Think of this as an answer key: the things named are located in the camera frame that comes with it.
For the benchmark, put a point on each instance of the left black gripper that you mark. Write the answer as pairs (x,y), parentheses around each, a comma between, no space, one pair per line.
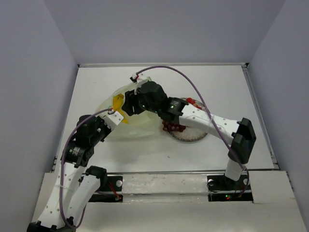
(100,122)

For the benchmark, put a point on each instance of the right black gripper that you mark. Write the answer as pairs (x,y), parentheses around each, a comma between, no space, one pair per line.
(131,99)

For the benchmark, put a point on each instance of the yellow fake banana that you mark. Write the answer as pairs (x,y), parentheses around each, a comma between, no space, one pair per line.
(117,103)

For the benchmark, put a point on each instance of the translucent yellowish plastic bag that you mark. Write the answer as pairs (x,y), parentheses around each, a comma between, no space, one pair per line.
(142,125)

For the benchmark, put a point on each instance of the dark red fake grapes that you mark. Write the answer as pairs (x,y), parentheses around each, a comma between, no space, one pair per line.
(168,126)

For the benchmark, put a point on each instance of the red orange fake fruit bunch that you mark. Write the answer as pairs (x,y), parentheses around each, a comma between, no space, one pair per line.
(193,102)

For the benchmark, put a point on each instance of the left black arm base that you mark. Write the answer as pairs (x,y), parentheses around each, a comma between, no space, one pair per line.
(111,192)

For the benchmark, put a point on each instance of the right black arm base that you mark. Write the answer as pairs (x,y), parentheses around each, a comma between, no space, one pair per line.
(221,189)

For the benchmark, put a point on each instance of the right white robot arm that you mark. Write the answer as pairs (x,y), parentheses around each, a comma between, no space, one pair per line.
(239,136)

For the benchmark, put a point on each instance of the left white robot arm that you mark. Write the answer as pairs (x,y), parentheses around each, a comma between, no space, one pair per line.
(75,182)

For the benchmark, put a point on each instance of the speckled ceramic plate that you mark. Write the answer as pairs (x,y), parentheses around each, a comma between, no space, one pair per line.
(188,135)

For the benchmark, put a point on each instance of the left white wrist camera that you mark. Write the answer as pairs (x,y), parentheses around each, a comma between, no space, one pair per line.
(113,119)

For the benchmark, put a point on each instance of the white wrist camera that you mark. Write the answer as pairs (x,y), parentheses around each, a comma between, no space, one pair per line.
(113,119)
(139,80)

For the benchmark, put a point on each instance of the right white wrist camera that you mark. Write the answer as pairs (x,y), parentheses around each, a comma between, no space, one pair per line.
(139,80)

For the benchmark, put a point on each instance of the aluminium rail back edge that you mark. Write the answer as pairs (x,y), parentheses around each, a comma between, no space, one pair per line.
(103,65)

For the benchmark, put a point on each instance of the aluminium rail edge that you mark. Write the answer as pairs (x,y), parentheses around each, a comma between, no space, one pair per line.
(259,115)
(103,65)

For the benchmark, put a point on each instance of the aluminium rail right edge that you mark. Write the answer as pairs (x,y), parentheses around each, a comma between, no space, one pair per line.
(259,115)

